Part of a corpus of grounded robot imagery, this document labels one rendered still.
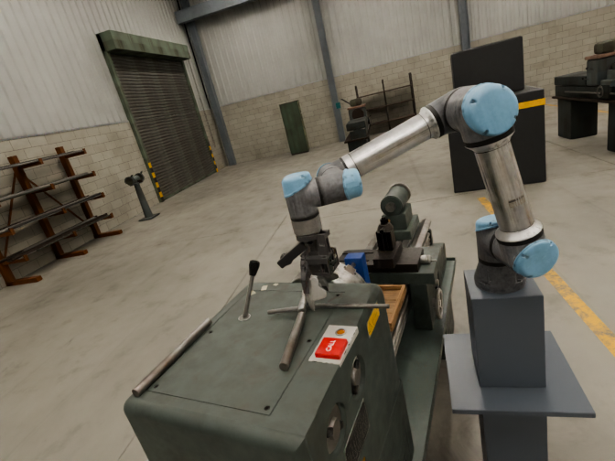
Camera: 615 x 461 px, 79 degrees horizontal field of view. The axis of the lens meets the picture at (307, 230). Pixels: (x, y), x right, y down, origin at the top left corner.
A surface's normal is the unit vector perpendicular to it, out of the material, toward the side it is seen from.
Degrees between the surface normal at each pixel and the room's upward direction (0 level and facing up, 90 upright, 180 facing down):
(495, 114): 82
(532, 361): 90
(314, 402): 0
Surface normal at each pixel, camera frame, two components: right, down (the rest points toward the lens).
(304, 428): -0.23, -0.92
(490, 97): 0.04, 0.20
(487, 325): -0.25, 0.37
